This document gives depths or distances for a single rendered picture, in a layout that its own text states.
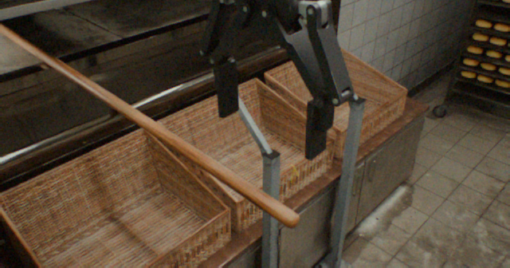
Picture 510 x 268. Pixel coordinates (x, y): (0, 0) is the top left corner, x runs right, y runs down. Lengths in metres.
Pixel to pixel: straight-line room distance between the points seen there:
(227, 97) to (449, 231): 2.20
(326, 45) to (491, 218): 2.47
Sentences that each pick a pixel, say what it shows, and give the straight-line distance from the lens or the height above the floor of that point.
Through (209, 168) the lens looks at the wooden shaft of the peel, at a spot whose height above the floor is 1.20.
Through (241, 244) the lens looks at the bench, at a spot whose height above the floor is 0.58.
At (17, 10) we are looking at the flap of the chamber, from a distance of 1.26.
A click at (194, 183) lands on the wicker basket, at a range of 1.56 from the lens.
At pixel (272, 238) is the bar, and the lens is 1.58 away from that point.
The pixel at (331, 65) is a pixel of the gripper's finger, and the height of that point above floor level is 1.58.
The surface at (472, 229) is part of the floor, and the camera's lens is 2.70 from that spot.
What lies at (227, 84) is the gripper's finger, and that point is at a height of 1.51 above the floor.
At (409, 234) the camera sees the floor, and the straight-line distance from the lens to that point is 2.55.
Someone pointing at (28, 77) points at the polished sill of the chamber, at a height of 1.17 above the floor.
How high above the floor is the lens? 1.75
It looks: 33 degrees down
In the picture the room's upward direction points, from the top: straight up
